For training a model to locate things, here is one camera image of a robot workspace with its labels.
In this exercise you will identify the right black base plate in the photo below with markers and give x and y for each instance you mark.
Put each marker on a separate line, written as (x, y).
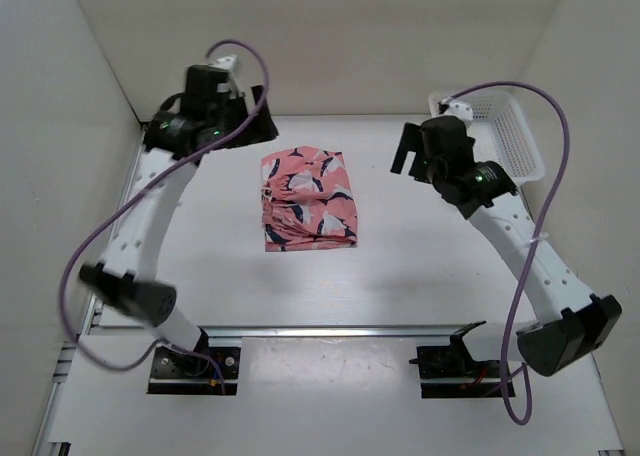
(444, 374)

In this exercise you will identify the white plastic mesh basket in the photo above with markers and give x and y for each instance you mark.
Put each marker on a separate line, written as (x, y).
(502, 135)

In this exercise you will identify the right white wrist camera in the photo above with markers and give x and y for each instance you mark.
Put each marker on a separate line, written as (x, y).
(456, 108)

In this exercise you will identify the aluminium front rail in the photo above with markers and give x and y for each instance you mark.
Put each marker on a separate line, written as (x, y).
(332, 331)

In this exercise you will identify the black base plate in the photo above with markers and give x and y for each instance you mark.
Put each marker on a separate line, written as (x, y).
(444, 374)
(174, 374)

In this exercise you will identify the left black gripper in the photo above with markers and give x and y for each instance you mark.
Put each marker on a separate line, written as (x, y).
(260, 129)

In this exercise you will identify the aluminium rail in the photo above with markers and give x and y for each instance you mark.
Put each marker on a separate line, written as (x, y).
(332, 331)
(91, 311)

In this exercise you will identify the aluminium left rail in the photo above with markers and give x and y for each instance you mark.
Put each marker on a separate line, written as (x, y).
(91, 311)

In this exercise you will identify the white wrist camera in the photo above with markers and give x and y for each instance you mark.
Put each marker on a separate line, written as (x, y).
(232, 66)
(456, 108)

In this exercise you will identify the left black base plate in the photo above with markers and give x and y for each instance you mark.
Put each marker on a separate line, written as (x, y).
(174, 374)

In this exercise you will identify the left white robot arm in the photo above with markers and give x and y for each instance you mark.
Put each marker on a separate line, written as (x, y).
(124, 277)

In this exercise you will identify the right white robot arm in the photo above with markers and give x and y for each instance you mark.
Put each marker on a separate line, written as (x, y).
(571, 321)

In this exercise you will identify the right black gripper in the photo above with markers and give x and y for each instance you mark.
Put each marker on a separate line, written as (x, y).
(411, 142)

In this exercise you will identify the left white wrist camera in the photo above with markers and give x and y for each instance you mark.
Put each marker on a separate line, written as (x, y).
(232, 66)

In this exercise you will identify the pink shark print shorts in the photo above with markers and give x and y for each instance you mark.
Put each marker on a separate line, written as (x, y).
(307, 201)

